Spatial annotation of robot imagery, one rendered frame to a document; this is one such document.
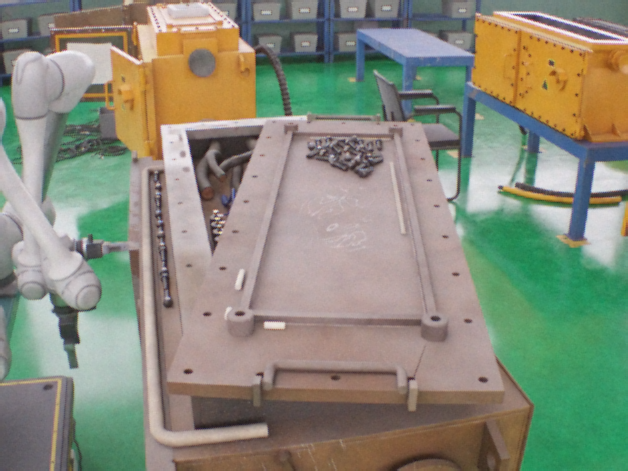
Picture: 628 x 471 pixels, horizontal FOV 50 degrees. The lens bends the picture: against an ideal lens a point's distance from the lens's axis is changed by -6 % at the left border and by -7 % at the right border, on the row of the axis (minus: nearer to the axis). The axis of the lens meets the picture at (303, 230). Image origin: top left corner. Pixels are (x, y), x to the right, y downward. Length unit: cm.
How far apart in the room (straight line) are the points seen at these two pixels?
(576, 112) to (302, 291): 366
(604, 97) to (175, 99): 272
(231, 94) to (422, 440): 309
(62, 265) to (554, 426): 212
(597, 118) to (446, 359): 397
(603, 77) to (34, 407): 383
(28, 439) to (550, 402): 215
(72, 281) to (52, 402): 94
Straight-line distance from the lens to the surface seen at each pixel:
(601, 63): 482
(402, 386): 94
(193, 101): 398
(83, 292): 187
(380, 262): 127
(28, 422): 268
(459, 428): 114
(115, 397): 326
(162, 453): 107
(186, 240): 142
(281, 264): 126
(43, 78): 214
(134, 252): 168
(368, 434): 109
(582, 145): 471
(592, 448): 309
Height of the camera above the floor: 194
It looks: 24 degrees down
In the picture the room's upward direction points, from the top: straight up
